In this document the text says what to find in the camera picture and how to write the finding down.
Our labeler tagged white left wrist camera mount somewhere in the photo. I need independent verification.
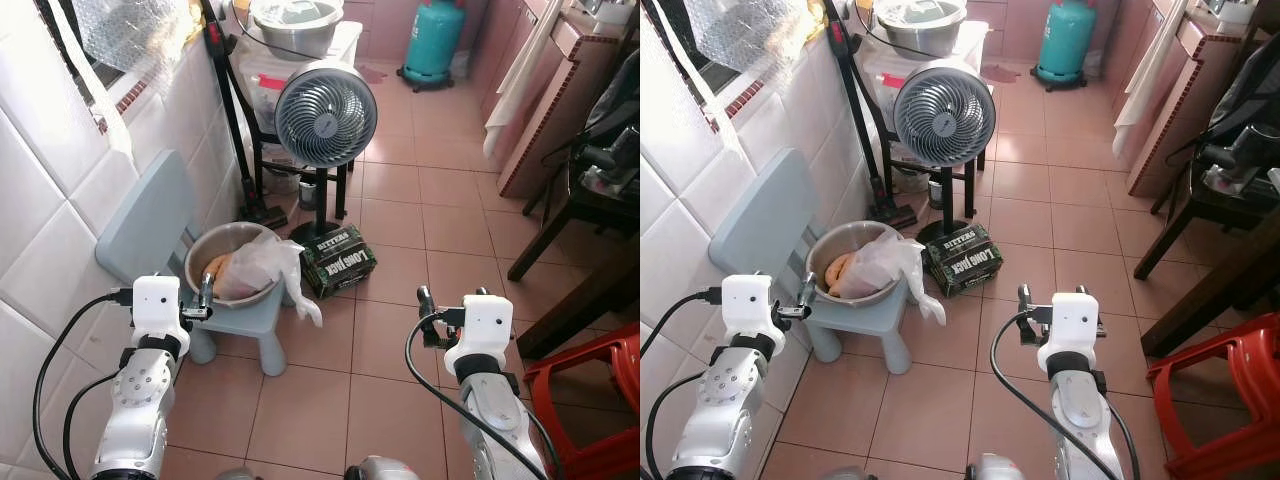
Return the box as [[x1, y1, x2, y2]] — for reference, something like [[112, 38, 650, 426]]
[[719, 273, 778, 336], [131, 275, 183, 339]]

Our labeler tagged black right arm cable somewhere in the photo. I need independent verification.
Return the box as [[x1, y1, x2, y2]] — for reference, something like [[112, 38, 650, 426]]
[[990, 310, 1143, 480], [404, 312, 566, 480]]

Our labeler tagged teal gas cylinder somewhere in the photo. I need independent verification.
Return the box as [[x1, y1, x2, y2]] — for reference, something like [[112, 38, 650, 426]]
[[398, 0, 469, 93], [1030, 0, 1099, 93]]

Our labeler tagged dark wooden table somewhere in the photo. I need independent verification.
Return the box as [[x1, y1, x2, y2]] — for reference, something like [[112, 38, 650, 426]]
[[1133, 150, 1280, 359], [506, 150, 641, 361]]

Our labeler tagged white plastic bag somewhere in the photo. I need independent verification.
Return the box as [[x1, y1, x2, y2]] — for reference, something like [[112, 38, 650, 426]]
[[226, 232, 325, 329], [848, 230, 947, 327]]

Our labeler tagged brown pink kitchen cabinet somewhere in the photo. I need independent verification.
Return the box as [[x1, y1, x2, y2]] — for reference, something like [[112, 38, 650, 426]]
[[484, 0, 633, 199], [1112, 0, 1256, 197]]

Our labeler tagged red plastic stool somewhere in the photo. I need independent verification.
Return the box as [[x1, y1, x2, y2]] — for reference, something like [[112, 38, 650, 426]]
[[522, 322, 641, 480], [1146, 312, 1280, 480]]

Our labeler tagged black stick vacuum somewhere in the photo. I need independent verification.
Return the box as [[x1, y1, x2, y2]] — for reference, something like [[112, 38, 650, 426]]
[[198, 0, 289, 229], [824, 0, 919, 231]]

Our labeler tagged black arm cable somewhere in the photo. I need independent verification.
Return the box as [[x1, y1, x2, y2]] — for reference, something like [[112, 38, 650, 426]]
[[640, 287, 723, 480], [990, 310, 1143, 480], [32, 288, 136, 480], [404, 312, 566, 480]]

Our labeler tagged black green printed carton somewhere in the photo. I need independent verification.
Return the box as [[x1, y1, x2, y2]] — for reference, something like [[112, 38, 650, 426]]
[[921, 222, 1005, 297], [300, 225, 379, 299]]

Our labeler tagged white cloth strip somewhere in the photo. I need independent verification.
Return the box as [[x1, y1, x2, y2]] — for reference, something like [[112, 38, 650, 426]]
[[648, 0, 747, 159], [44, 0, 133, 159]]

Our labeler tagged clear bubble wrap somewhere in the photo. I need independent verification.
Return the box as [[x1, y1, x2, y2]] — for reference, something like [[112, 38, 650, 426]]
[[70, 0, 198, 73], [684, 0, 831, 73]]

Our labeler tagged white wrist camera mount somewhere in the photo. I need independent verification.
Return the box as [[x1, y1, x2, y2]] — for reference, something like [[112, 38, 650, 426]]
[[719, 273, 778, 336], [131, 275, 183, 339], [444, 294, 514, 377], [1037, 291, 1101, 373]]

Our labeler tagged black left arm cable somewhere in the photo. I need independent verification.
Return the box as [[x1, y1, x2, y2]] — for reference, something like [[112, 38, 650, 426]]
[[640, 287, 723, 480], [32, 288, 136, 480]]

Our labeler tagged black bag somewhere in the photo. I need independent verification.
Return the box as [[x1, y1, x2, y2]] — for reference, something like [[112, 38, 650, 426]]
[[1198, 34, 1280, 193], [572, 48, 641, 197]]

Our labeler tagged black metal rack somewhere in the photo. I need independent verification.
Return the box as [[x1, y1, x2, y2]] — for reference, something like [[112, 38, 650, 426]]
[[238, 128, 353, 219], [870, 128, 987, 219]]

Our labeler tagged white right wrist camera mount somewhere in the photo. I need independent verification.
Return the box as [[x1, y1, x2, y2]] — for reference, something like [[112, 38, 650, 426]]
[[444, 294, 514, 377], [1037, 291, 1101, 373]]

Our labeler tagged white plastic storage box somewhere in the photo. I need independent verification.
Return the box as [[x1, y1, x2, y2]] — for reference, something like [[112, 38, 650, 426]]
[[235, 22, 363, 137], [858, 20, 987, 133]]

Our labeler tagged grey right robot leg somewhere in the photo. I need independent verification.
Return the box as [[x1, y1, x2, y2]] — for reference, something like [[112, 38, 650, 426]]
[[344, 455, 421, 480], [964, 454, 1027, 480]]

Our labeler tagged small grey-blue plastic chair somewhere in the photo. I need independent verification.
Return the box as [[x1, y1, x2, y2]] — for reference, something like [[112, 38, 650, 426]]
[[95, 150, 287, 377], [708, 148, 913, 376]]

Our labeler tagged large steel basin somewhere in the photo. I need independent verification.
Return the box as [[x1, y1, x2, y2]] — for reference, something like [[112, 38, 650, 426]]
[[805, 220, 901, 307], [185, 222, 284, 309]]

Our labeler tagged steel cooking pot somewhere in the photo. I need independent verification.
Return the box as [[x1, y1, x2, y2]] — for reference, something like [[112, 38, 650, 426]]
[[249, 0, 345, 61], [872, 0, 969, 59]]

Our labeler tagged grey round standing fan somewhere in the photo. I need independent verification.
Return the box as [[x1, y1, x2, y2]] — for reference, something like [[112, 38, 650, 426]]
[[892, 60, 997, 247], [274, 60, 379, 249]]

